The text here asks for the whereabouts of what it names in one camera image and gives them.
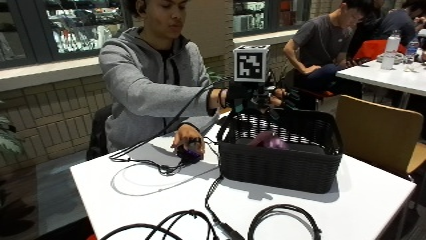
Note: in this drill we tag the dark purple round object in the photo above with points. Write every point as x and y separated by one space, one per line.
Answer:
190 156

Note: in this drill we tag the white cube with black markers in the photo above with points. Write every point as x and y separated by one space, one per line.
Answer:
250 63

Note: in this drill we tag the purple soft object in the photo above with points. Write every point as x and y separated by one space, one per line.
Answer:
267 140

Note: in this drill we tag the the person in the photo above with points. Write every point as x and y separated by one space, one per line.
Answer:
146 83

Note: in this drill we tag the black woven plastic basket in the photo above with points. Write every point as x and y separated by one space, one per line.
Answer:
283 166

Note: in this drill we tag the wooden chair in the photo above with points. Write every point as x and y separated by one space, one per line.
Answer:
376 133

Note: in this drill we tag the white table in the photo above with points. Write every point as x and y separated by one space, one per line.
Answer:
386 78

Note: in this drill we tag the orange chair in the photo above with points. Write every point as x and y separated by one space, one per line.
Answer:
374 48

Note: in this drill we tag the white water bottle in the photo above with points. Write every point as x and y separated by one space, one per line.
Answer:
390 50

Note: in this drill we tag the clear plastic bottle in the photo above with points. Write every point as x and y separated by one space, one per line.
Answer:
411 50

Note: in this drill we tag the green plant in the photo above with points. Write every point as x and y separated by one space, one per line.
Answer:
8 136

